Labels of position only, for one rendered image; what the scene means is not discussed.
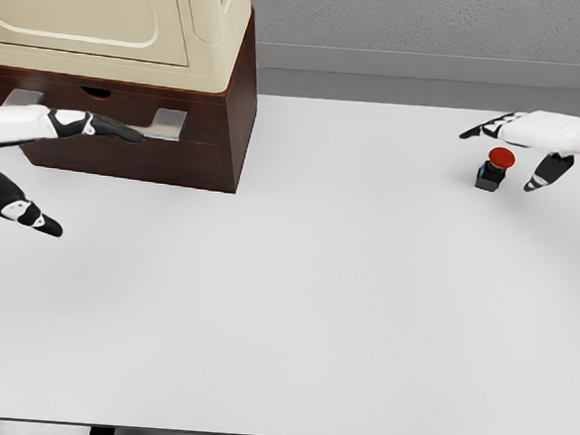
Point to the cream cabinet upper body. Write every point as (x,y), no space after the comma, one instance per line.
(85,9)

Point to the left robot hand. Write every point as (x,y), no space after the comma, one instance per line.
(13,123)

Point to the brown wooden cabinet base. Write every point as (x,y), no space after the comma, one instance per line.
(243,124)

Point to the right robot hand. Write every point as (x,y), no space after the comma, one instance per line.
(540,130)

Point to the red button switch black base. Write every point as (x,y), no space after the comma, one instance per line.
(501,158)

